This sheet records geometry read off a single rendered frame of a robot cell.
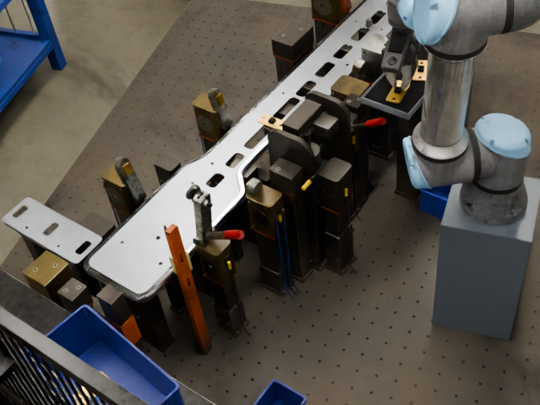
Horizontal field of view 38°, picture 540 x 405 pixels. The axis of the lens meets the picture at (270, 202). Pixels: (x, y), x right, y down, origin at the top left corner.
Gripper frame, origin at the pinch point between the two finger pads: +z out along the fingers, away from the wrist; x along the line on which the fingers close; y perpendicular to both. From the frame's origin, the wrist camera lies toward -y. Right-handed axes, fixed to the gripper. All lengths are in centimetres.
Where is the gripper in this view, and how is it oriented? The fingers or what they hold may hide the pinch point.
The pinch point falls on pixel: (398, 86)
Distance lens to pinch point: 205.0
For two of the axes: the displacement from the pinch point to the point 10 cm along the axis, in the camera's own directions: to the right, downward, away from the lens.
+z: 1.0, 6.8, 7.3
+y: 4.4, -6.9, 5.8
